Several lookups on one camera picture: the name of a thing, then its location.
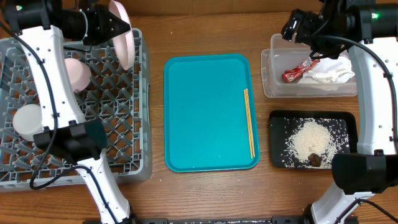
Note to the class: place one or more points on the white rice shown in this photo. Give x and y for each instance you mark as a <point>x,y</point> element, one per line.
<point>303,136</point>

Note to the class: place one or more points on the grey plastic dish rack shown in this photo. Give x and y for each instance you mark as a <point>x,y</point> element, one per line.
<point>116,97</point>

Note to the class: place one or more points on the black tray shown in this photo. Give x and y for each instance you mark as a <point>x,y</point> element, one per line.
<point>276,135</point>

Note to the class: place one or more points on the teal serving tray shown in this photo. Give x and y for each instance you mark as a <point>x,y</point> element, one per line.
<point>209,114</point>

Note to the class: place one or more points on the small white bowl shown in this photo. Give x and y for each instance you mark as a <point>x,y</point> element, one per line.
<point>79,74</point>

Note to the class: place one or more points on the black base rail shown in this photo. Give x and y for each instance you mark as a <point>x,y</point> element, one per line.
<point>273,220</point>

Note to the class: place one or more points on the grey saucer bowl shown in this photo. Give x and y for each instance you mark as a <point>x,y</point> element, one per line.
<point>27,121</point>

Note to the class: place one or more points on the red snack wrapper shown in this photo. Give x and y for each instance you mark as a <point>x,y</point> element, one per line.
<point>292,75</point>

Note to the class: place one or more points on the brown food scrap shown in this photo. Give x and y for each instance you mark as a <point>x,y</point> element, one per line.
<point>315,160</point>

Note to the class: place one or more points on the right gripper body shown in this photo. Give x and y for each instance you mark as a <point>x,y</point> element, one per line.
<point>302,23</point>

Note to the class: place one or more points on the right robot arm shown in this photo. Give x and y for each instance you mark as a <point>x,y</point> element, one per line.
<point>367,30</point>

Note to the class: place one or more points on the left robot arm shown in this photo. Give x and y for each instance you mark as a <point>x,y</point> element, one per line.
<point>41,27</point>

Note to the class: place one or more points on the white napkin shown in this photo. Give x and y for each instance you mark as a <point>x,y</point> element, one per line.
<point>329,71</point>

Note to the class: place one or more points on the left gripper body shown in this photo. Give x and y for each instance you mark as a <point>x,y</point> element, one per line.
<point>80,28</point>

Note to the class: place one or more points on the large white plate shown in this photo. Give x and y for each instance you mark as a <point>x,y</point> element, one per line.
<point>123,44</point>

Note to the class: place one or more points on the clear plastic bin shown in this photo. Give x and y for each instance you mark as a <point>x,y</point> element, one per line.
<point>283,55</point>

